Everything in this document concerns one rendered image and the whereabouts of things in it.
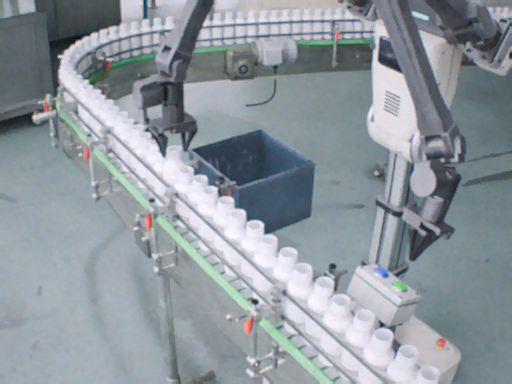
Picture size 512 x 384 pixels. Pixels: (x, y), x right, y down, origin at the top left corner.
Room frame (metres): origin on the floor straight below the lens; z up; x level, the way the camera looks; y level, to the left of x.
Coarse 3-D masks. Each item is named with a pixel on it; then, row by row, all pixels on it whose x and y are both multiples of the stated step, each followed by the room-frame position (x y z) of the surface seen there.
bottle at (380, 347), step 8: (384, 328) 0.77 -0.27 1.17; (376, 336) 0.77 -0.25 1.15; (384, 336) 0.77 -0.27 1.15; (392, 336) 0.75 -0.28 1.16; (368, 344) 0.77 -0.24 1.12; (376, 344) 0.74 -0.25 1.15; (384, 344) 0.74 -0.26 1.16; (368, 352) 0.75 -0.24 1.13; (376, 352) 0.74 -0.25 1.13; (384, 352) 0.74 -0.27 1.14; (392, 352) 0.75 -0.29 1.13; (368, 360) 0.73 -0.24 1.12; (376, 360) 0.73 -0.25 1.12; (384, 360) 0.73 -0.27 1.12; (360, 368) 0.75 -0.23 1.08; (376, 368) 0.73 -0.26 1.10; (384, 368) 0.73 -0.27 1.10; (360, 376) 0.74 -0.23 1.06; (368, 376) 0.73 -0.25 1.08; (384, 376) 0.73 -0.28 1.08
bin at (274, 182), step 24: (216, 144) 1.92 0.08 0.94; (240, 144) 1.98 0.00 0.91; (264, 144) 2.01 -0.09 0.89; (288, 144) 1.91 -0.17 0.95; (216, 168) 1.92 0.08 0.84; (240, 168) 1.98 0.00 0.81; (264, 168) 2.01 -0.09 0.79; (288, 168) 1.89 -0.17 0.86; (312, 168) 1.78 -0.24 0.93; (240, 192) 1.61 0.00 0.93; (264, 192) 1.67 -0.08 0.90; (288, 192) 1.72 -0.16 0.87; (312, 192) 1.78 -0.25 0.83; (264, 216) 1.67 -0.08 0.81; (288, 216) 1.72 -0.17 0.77
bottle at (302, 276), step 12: (300, 264) 0.96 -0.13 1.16; (300, 276) 0.93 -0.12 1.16; (312, 276) 0.95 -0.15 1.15; (288, 288) 0.94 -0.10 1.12; (300, 288) 0.93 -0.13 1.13; (312, 288) 0.94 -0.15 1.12; (288, 300) 0.94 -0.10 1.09; (300, 300) 0.92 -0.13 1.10; (288, 312) 0.93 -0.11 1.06; (300, 312) 0.92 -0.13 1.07; (288, 324) 0.93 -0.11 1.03; (300, 324) 0.92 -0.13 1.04
